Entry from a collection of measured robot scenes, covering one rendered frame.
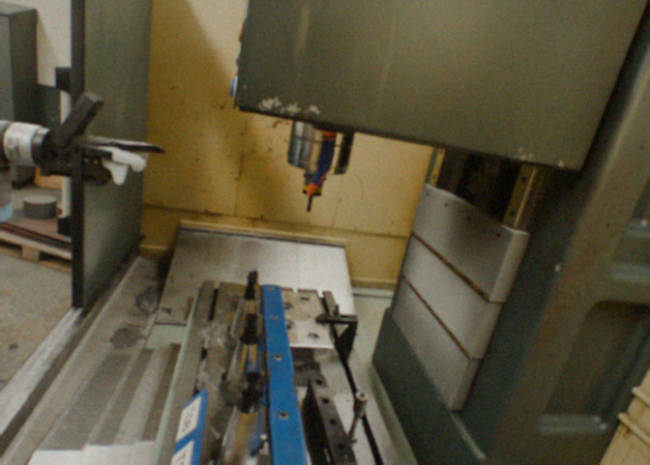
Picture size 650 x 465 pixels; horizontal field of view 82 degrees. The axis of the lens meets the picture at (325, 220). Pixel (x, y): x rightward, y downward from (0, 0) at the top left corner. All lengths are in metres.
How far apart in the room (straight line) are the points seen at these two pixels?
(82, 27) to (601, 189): 1.31
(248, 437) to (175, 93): 1.70
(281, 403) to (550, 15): 0.72
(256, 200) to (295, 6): 1.49
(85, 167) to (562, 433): 1.23
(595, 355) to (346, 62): 0.91
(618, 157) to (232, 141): 1.56
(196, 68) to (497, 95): 1.48
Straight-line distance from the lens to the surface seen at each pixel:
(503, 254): 0.96
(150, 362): 1.42
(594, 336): 1.14
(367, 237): 2.19
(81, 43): 1.32
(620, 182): 0.92
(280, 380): 0.58
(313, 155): 0.88
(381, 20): 0.65
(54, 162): 0.87
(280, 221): 2.06
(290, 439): 0.51
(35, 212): 4.01
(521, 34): 0.76
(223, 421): 0.54
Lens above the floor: 1.60
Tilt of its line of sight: 17 degrees down
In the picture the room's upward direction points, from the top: 11 degrees clockwise
